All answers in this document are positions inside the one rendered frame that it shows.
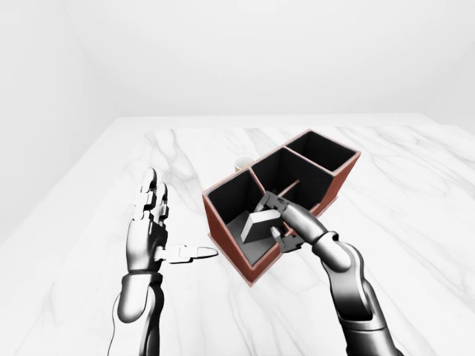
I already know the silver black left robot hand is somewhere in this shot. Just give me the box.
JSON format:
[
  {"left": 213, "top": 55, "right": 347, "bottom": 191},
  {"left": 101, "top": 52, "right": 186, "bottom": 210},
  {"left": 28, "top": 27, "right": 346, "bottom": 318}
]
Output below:
[{"left": 125, "top": 167, "right": 219, "bottom": 274}]

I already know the white mug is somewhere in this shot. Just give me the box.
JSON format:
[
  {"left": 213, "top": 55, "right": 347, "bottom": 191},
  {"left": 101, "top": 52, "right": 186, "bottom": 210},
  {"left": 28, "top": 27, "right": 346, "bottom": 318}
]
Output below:
[{"left": 234, "top": 155, "right": 256, "bottom": 174}]

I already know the red-brown desk caddy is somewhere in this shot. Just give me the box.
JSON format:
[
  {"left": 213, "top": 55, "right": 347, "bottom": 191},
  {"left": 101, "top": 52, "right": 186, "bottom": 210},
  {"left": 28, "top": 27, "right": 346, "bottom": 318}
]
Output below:
[{"left": 202, "top": 129, "right": 362, "bottom": 287}]

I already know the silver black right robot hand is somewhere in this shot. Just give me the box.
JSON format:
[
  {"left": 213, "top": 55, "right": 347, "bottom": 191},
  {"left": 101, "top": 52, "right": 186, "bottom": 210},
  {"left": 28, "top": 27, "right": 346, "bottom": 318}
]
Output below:
[{"left": 252, "top": 191, "right": 330, "bottom": 255}]

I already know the grey book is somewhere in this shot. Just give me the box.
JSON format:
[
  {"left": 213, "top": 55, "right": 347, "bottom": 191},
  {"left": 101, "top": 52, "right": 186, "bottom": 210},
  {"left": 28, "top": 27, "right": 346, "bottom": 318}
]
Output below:
[{"left": 240, "top": 208, "right": 284, "bottom": 245}]

